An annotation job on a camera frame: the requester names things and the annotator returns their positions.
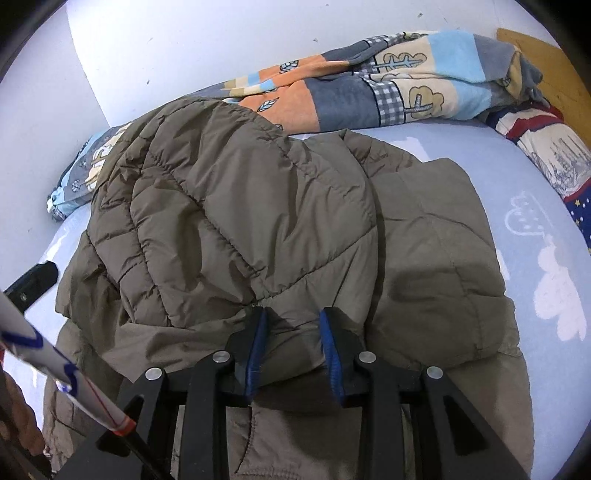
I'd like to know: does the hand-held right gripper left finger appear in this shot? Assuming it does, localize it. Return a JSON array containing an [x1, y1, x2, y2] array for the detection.
[[95, 307, 269, 480]]

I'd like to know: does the wooden headboard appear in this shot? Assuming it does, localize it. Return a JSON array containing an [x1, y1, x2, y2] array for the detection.
[[496, 28, 591, 134]]

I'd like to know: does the patchwork printed blanket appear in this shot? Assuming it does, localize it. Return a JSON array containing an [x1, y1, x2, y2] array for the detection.
[[46, 30, 546, 222]]

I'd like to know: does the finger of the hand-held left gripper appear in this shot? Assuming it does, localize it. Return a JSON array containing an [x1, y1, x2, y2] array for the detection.
[[4, 261, 58, 311]]

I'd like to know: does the red white blue printed pillow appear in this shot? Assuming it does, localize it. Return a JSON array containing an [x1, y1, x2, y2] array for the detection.
[[480, 102, 591, 259]]

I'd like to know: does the person's left hand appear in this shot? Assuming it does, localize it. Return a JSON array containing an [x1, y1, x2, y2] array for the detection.
[[0, 371, 47, 459]]

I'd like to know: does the olive padded jacket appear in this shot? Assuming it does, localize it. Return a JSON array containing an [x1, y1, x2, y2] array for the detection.
[[41, 99, 536, 480]]

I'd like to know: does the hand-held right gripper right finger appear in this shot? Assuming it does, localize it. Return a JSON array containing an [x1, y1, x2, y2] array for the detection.
[[320, 307, 527, 480]]

